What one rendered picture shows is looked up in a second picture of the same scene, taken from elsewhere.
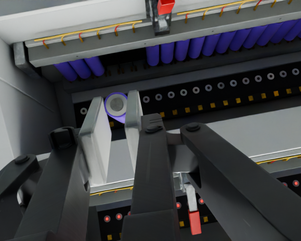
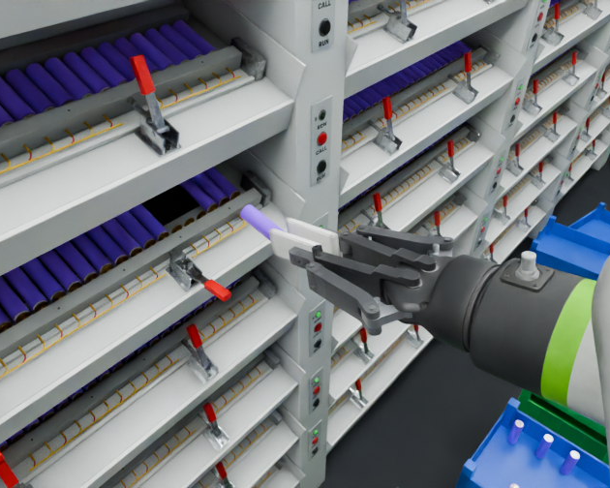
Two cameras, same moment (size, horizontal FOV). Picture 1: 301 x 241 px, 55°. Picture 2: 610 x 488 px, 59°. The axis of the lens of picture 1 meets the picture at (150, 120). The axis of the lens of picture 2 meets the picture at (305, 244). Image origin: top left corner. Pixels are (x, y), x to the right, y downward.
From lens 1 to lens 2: 0.50 m
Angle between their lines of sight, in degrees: 65
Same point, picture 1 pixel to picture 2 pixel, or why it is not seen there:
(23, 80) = (259, 172)
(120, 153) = (224, 152)
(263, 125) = (98, 216)
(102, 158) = (328, 244)
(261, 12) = (83, 305)
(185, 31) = (152, 260)
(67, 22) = (242, 236)
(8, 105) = (287, 167)
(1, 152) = (302, 137)
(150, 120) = (300, 262)
